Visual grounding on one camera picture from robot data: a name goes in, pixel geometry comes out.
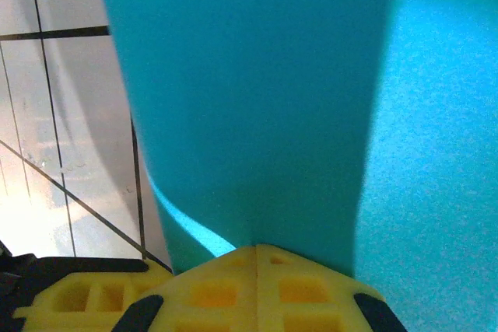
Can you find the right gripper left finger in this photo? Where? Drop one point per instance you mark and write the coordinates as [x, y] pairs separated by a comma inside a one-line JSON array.
[[210, 293]]

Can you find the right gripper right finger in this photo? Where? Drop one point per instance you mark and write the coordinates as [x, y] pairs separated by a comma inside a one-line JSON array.
[[303, 293]]

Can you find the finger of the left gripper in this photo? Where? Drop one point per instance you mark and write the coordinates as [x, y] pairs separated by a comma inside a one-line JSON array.
[[78, 297]]

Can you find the blue cloth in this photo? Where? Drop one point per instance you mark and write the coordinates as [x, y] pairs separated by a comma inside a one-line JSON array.
[[253, 95]]

